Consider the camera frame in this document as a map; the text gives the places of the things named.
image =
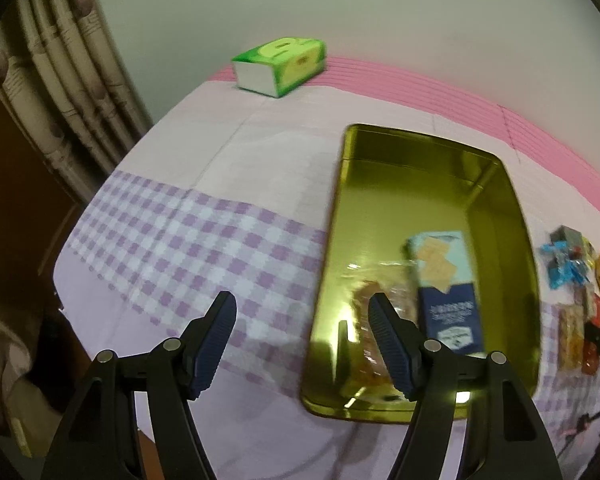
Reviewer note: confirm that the beige cloth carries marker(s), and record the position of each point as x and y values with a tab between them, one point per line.
10	360

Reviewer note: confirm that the blue candy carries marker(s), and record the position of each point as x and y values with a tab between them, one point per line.
555	255
570	272

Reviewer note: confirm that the brown wooden cabinet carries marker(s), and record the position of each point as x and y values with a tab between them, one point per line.
15	200

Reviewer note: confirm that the clear wrapped pastry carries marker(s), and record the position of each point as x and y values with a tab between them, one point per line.
367	310

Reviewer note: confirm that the beige patterned curtain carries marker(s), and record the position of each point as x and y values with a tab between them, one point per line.
60	70

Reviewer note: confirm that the grey green snack packet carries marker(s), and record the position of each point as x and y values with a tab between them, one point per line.
566	239

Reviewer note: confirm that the blue cracker box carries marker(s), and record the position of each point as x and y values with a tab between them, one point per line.
447	290

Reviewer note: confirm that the green tissue box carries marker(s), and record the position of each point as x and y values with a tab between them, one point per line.
285	62

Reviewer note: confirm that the red snack packet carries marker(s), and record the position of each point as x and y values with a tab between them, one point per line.
592	320

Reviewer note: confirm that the yellow wrapped red candy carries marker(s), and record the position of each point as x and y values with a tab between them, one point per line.
587	255

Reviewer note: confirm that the pink and purple checked sheet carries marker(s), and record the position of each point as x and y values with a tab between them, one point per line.
205	200

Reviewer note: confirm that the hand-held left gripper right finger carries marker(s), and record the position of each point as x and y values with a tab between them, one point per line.
390	345

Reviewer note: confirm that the orange striped snack packet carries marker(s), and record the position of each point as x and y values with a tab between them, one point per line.
571	335

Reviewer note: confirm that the gold metal tin box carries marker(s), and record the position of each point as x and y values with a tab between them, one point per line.
405	195

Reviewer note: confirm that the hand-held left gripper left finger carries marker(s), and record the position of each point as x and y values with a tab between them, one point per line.
215	342

